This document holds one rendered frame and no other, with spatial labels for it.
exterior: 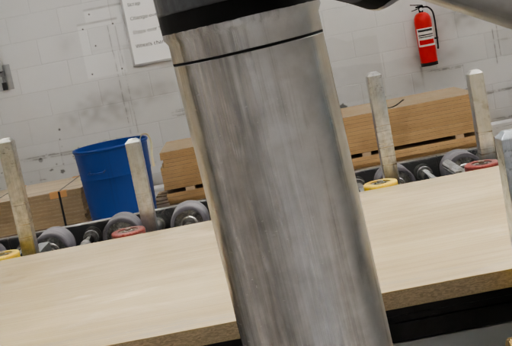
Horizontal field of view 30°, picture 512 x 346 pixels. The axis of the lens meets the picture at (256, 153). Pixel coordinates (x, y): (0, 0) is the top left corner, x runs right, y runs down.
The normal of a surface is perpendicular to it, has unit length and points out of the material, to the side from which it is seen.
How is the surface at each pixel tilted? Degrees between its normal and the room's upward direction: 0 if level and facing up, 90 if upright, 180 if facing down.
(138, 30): 90
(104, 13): 90
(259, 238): 91
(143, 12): 90
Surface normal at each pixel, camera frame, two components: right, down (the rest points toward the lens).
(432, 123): 0.02, 0.13
